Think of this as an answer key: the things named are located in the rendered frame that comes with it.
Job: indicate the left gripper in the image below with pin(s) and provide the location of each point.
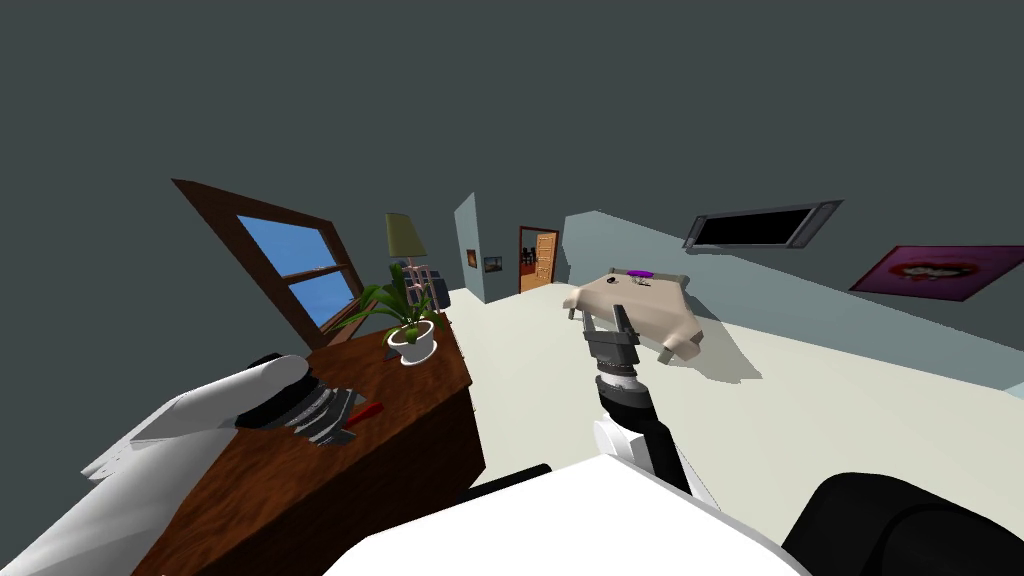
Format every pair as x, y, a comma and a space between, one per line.
340, 416

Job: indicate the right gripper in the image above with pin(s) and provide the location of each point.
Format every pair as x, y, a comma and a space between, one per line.
612, 348

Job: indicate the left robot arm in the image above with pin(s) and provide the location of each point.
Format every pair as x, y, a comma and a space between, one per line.
160, 464

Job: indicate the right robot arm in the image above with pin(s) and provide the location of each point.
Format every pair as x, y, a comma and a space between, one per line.
640, 424

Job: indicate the red stick-shaped object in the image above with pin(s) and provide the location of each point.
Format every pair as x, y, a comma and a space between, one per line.
368, 413

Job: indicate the beige bed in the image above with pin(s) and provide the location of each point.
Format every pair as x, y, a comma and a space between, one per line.
640, 308

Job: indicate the brown wooden desk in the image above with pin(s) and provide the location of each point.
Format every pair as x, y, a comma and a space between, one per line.
360, 488

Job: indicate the orange wooden door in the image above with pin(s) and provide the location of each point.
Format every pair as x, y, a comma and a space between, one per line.
545, 258

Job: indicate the green plant in white pot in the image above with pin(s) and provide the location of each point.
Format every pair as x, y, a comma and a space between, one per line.
412, 340

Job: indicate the dark blue armchair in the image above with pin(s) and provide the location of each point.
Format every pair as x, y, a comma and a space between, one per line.
442, 298

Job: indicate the brown framed window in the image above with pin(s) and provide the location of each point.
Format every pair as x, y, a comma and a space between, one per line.
292, 260

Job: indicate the floor lamp with green shade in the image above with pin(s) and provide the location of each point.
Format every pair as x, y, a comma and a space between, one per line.
404, 236

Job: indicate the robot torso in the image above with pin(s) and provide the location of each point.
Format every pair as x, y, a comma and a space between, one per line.
576, 528

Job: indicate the small dark wall picture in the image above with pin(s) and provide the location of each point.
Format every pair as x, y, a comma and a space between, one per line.
493, 264

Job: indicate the small orange wall picture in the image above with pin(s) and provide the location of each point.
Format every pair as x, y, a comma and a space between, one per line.
472, 258

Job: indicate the black wall television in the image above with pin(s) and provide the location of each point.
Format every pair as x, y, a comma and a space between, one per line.
756, 226

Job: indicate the purple wall picture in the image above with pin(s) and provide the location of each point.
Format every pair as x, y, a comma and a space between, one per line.
936, 272

